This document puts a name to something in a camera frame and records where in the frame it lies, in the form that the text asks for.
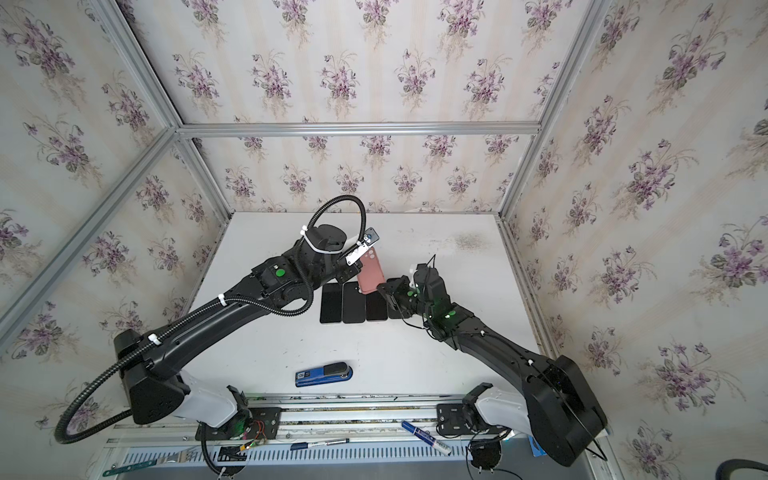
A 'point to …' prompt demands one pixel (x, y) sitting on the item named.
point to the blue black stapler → (327, 373)
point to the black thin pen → (306, 445)
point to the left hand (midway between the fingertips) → (356, 245)
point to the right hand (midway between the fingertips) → (384, 283)
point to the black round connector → (485, 453)
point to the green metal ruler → (112, 471)
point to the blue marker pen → (432, 442)
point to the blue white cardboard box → (536, 450)
